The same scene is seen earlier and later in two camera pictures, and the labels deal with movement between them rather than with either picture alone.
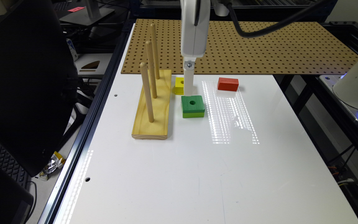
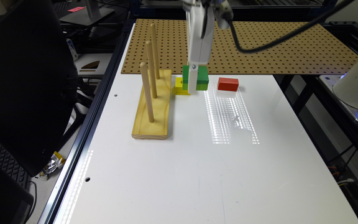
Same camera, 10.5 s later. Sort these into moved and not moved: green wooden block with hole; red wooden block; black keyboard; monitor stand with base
Moved: green wooden block with hole
Not moved: black keyboard; red wooden block; monitor stand with base
